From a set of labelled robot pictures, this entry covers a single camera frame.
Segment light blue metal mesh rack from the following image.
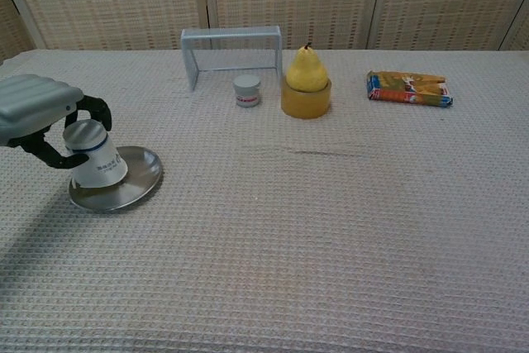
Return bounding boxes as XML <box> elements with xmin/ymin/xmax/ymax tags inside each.
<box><xmin>180</xmin><ymin>26</ymin><xmax>284</xmax><ymax>92</ymax></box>

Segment round metal plate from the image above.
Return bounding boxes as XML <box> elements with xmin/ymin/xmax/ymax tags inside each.
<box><xmin>68</xmin><ymin>145</ymin><xmax>163</xmax><ymax>212</ymax></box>

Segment white paper cup blue stripe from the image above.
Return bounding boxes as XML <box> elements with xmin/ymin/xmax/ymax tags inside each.
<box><xmin>62</xmin><ymin>119</ymin><xmax>128</xmax><ymax>189</ymax></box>

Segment colourful snack packet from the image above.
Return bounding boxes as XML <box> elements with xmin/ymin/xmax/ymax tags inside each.
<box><xmin>365</xmin><ymin>69</ymin><xmax>455</xmax><ymax>112</ymax></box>

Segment small grey jar red label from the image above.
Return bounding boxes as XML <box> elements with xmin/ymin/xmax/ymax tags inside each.
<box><xmin>232</xmin><ymin>74</ymin><xmax>263</xmax><ymax>109</ymax></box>

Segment beige waffle weave tablecloth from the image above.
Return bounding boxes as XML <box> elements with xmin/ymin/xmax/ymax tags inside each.
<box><xmin>0</xmin><ymin>48</ymin><xmax>529</xmax><ymax>353</ymax></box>

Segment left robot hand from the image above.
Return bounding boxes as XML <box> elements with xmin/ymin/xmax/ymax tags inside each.
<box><xmin>0</xmin><ymin>74</ymin><xmax>113</xmax><ymax>169</ymax></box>

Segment amber packing tape roll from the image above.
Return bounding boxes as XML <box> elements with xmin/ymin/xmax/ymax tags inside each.
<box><xmin>280</xmin><ymin>78</ymin><xmax>332</xmax><ymax>121</ymax></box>

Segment yellow pear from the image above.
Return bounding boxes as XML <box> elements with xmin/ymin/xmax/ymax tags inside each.
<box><xmin>286</xmin><ymin>41</ymin><xmax>329</xmax><ymax>93</ymax></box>

